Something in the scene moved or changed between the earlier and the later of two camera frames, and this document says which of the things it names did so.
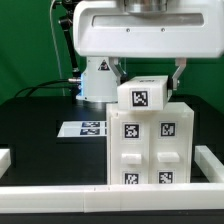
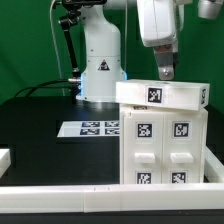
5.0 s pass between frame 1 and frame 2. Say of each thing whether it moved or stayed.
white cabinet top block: moved
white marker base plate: stayed
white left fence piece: stayed
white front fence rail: stayed
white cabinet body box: moved
